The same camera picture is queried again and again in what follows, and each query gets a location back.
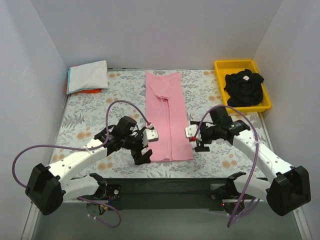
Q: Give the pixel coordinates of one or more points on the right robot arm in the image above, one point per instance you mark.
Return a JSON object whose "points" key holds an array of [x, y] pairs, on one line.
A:
{"points": [[285, 188]]}

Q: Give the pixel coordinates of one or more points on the floral patterned table mat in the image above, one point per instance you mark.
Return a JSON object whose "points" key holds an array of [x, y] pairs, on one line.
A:
{"points": [[86, 114]]}

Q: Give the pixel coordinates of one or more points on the pink t-shirt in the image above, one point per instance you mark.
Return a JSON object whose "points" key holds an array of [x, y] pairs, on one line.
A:
{"points": [[165, 109]]}

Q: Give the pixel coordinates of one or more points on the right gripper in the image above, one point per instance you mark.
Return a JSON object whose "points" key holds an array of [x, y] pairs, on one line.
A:
{"points": [[200, 140]]}

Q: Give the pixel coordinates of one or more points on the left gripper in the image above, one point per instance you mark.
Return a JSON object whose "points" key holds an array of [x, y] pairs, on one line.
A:
{"points": [[138, 152]]}

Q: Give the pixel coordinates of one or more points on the folded orange t-shirt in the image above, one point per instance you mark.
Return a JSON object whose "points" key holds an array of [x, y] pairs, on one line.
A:
{"points": [[83, 90]]}

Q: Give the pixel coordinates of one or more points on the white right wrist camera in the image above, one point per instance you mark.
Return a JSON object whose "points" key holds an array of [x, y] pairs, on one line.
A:
{"points": [[192, 132]]}

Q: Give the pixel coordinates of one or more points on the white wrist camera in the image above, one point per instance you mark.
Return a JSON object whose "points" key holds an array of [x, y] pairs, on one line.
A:
{"points": [[192, 132], [149, 135]]}

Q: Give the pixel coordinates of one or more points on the black t-shirt in bin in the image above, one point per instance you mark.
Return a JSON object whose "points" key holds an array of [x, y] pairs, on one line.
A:
{"points": [[244, 88]]}

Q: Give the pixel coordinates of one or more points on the folded teal t-shirt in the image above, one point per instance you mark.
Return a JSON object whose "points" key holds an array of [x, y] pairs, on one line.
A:
{"points": [[68, 80]]}

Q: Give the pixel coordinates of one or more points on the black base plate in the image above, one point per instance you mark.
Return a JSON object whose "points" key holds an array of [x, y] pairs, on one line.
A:
{"points": [[169, 193]]}

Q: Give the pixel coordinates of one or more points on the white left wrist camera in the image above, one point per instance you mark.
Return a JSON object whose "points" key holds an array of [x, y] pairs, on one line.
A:
{"points": [[149, 135]]}

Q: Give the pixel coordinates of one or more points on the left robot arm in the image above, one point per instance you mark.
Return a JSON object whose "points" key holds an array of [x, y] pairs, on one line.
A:
{"points": [[49, 186]]}

